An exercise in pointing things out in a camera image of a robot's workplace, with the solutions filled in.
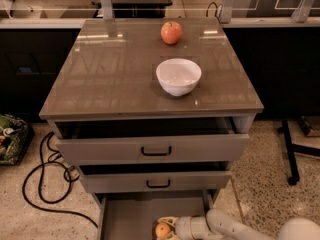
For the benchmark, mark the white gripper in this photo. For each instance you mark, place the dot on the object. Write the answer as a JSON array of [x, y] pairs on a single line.
[[183, 227]]

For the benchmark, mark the orange fruit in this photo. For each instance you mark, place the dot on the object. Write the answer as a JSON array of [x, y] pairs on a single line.
[[162, 229]]

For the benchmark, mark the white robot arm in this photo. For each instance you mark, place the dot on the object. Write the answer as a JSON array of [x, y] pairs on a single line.
[[216, 224]]

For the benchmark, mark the bottom grey drawer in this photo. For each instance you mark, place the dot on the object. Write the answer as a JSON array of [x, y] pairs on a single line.
[[132, 216]]

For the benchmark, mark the grey drawer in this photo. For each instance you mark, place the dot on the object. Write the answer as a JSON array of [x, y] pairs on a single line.
[[132, 216], [223, 146], [125, 178]]

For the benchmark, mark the middle grey drawer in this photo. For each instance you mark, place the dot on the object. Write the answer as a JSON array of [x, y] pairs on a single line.
[[125, 178]]

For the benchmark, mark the top grey drawer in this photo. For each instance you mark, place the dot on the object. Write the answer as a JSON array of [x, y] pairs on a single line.
[[223, 146]]

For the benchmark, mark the grey drawer cabinet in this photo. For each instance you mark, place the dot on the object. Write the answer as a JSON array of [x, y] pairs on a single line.
[[107, 87]]

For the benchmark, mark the black stand with wheel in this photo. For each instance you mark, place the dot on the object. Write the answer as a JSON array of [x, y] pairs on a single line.
[[291, 149]]

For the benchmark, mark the white ceramic bowl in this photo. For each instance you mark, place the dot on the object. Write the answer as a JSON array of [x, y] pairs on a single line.
[[178, 76]]

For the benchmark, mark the basket with green items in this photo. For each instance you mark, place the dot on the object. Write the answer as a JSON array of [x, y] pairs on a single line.
[[15, 138]]

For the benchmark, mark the red apple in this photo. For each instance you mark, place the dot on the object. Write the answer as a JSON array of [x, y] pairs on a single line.
[[171, 32]]

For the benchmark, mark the black background table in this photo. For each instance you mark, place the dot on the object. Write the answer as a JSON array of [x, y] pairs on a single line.
[[132, 8]]

